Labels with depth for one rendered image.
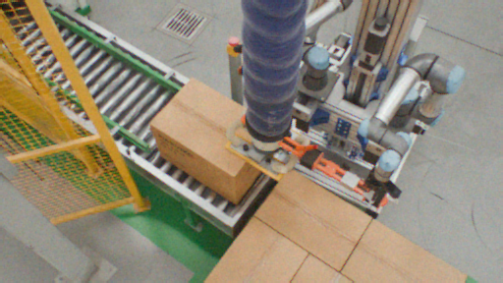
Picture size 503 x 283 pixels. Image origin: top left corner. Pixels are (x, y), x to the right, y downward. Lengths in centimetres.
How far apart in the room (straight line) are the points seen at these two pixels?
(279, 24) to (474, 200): 261
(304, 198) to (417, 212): 103
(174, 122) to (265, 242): 87
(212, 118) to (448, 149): 200
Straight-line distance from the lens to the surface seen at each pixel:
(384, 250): 301
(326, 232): 297
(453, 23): 490
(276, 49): 176
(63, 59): 228
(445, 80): 225
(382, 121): 213
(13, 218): 255
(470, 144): 416
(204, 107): 287
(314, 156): 236
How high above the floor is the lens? 332
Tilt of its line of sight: 61 degrees down
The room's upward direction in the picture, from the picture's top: straight up
